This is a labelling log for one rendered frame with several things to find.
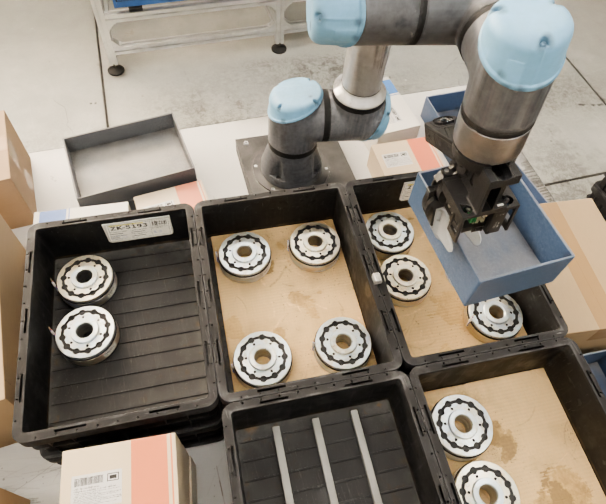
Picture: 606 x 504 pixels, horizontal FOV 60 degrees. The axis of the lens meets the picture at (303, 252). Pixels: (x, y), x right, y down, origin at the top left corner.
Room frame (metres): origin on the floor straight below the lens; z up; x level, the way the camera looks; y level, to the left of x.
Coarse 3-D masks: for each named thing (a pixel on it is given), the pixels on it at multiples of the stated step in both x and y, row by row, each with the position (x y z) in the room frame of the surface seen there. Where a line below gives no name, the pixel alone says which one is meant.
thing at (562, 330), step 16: (384, 176) 0.73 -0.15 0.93; (400, 176) 0.73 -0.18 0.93; (416, 176) 0.74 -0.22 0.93; (352, 192) 0.68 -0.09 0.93; (352, 208) 0.64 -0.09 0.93; (368, 240) 0.57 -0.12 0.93; (368, 256) 0.53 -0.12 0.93; (384, 288) 0.47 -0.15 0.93; (544, 288) 0.50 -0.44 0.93; (384, 304) 0.44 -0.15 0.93; (560, 320) 0.44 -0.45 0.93; (400, 336) 0.38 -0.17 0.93; (528, 336) 0.40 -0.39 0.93; (544, 336) 0.40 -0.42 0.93; (560, 336) 0.40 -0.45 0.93; (448, 352) 0.36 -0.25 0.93; (464, 352) 0.36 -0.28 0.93; (480, 352) 0.36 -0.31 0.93
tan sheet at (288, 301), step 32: (288, 256) 0.58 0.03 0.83; (224, 288) 0.49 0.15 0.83; (256, 288) 0.50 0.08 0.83; (288, 288) 0.51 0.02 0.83; (320, 288) 0.51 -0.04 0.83; (352, 288) 0.52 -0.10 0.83; (224, 320) 0.43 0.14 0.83; (256, 320) 0.43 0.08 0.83; (288, 320) 0.44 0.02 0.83; (320, 320) 0.44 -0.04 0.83
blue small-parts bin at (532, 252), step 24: (528, 192) 0.53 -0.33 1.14; (528, 216) 0.51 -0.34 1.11; (432, 240) 0.47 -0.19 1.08; (504, 240) 0.49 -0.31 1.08; (528, 240) 0.49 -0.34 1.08; (552, 240) 0.46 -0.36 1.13; (456, 264) 0.41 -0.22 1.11; (480, 264) 0.44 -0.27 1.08; (504, 264) 0.44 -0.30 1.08; (528, 264) 0.45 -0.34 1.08; (552, 264) 0.41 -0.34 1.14; (456, 288) 0.39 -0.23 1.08; (480, 288) 0.37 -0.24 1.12; (504, 288) 0.39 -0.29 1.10; (528, 288) 0.41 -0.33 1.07
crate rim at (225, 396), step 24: (264, 192) 0.66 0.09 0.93; (288, 192) 0.67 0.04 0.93; (312, 192) 0.67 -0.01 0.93; (360, 240) 0.57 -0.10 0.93; (216, 312) 0.39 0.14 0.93; (384, 312) 0.42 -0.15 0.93; (216, 336) 0.35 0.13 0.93; (216, 360) 0.31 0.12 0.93; (288, 384) 0.28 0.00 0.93; (312, 384) 0.28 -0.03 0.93
